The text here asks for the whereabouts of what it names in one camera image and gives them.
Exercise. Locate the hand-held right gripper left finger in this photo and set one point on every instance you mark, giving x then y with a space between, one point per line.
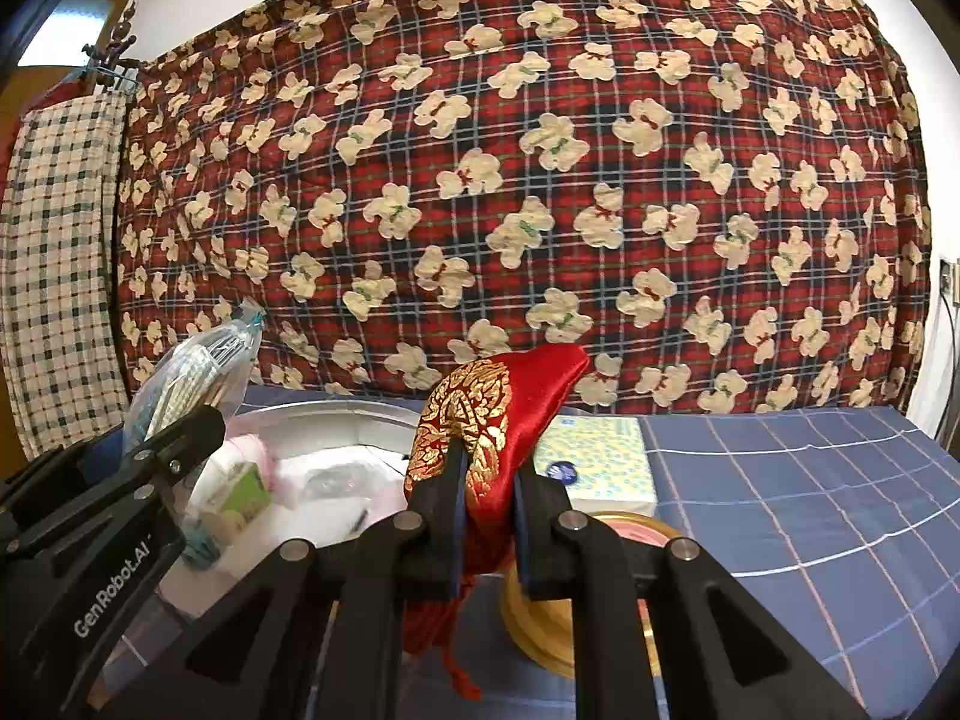
457 532

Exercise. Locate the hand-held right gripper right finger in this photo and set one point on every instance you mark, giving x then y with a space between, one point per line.
523 540

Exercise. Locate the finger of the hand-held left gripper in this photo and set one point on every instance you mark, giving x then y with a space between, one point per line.
45 476
180 439

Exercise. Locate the clear cotton swab bag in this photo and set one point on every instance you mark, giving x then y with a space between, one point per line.
195 367

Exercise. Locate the green white small box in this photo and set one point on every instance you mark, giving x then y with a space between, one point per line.
244 499

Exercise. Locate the red gold brocade pouch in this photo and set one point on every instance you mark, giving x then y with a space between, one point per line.
525 397

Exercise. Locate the round metal tin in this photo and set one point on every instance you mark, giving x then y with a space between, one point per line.
337 420

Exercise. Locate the yellow dotted tissue pack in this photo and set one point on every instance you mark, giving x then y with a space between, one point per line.
600 457

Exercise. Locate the beige checked cloth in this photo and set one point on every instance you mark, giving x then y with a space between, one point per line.
60 277

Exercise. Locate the blue plaid bed sheet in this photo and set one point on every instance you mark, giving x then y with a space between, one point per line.
787 502

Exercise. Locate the red plaid bear blanket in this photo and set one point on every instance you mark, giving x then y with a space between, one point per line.
525 165

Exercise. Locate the metal clothes hanger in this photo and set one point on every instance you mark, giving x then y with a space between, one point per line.
112 60

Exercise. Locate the wooden window frame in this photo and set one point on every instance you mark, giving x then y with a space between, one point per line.
124 19

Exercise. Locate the wall socket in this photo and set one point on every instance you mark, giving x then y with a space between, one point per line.
951 274

